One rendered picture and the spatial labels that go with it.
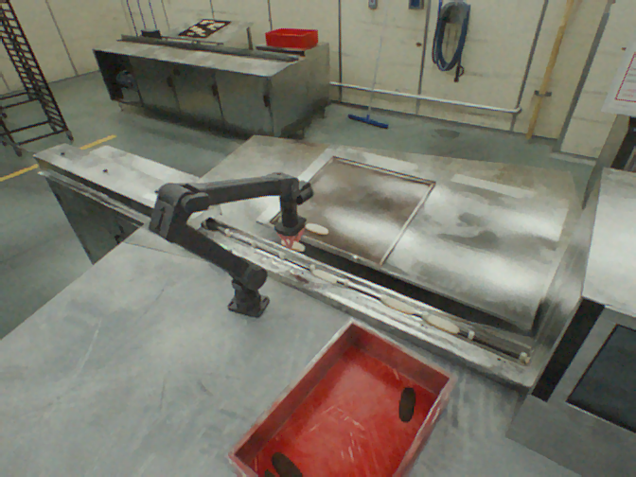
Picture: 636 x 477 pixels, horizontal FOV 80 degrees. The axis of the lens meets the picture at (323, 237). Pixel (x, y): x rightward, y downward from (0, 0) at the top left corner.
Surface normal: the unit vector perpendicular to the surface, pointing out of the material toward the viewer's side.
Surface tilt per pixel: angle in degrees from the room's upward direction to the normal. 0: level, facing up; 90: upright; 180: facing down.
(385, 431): 0
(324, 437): 0
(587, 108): 90
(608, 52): 90
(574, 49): 92
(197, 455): 0
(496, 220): 10
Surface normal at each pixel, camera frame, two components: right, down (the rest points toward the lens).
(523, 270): -0.13, -0.69
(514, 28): -0.55, 0.52
